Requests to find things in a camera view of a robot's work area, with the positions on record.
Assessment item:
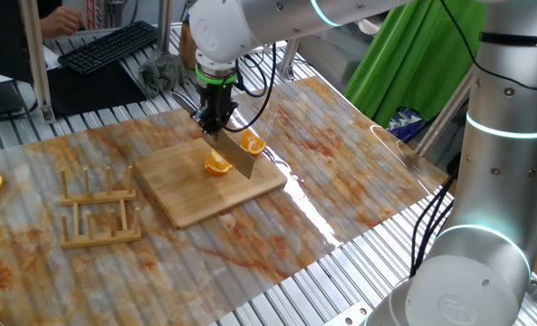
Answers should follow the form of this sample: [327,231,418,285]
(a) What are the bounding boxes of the taped cardboard box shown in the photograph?
[178,20,200,70]

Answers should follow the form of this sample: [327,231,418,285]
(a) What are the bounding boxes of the bamboo cutting board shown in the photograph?
[129,135,290,230]

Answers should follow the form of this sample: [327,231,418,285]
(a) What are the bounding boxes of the bare person hand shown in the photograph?
[39,6,84,40]

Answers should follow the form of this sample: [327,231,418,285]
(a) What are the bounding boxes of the steel cleaver knife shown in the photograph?
[171,90,256,180]

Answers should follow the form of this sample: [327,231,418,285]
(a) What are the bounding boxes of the cut orange piece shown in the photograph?
[204,149,234,177]
[240,129,267,157]

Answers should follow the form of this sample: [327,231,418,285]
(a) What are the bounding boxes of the black desk pad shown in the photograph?
[45,61,149,117]

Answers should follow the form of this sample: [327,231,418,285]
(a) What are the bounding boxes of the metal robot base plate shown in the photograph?
[322,302,374,326]

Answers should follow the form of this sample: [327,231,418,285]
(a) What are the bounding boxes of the black computer keyboard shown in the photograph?
[57,20,159,76]

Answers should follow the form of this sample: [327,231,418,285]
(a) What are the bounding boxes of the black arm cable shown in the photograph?
[234,43,278,133]

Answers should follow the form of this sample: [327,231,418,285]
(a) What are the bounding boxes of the black base cable bundle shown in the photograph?
[408,178,455,278]

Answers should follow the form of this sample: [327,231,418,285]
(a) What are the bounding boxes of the grey crumpled cloth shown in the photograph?
[136,53,187,99]

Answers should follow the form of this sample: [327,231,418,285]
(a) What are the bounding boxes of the white paper sheet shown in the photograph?
[0,43,62,85]

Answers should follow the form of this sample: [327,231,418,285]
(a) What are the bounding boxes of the black monitor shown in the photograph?
[0,0,36,120]

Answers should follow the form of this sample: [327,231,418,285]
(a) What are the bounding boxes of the green fabric curtain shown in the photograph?
[343,0,489,129]

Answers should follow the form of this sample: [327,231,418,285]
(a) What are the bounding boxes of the blue patterned bag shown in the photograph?
[388,106,426,144]

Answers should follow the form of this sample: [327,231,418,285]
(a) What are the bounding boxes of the marble pattern plastic mat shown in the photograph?
[0,75,450,326]

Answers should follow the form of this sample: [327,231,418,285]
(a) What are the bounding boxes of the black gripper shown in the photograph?
[189,80,240,137]

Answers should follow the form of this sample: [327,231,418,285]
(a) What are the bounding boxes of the wooden peg rack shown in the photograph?
[58,165,143,250]

